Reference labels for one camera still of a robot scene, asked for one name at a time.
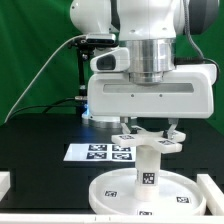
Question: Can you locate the white fence block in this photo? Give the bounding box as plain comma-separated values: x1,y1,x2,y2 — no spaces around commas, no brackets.
0,171,10,201
197,174,224,216

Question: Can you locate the white front rail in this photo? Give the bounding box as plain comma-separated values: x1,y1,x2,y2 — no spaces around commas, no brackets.
0,213,224,224

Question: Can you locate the black camera stand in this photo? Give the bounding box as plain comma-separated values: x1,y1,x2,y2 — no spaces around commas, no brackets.
76,48,91,116

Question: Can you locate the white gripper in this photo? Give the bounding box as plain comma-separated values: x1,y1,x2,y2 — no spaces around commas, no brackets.
88,64,217,139

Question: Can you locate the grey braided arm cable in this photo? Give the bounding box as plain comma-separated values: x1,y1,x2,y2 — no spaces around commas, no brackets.
181,0,221,81

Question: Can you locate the white marker sheet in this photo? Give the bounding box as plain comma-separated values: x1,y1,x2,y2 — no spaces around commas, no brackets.
64,143,136,162

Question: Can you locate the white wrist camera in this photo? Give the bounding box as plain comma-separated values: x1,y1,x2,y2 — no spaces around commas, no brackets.
90,47,130,72

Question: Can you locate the white cable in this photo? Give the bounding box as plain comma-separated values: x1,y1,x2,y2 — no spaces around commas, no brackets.
3,34,87,124

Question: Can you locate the white left fence block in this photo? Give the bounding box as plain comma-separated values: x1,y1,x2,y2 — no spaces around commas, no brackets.
0,171,10,201

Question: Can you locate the white round table top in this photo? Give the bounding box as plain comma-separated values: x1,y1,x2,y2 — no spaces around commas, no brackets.
89,168,206,217

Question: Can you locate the white table base plate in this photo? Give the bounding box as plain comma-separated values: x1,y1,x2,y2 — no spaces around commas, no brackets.
111,128,186,154

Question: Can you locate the black cable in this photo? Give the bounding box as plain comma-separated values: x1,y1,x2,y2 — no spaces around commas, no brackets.
6,97,88,123

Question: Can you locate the white right fence block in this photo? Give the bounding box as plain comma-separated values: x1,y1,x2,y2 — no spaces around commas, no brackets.
197,174,224,216

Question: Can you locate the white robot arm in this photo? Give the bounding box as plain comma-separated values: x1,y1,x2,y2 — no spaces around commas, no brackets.
70,0,219,138

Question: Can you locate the green backdrop curtain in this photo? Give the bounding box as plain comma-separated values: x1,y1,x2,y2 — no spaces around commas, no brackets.
0,0,224,126

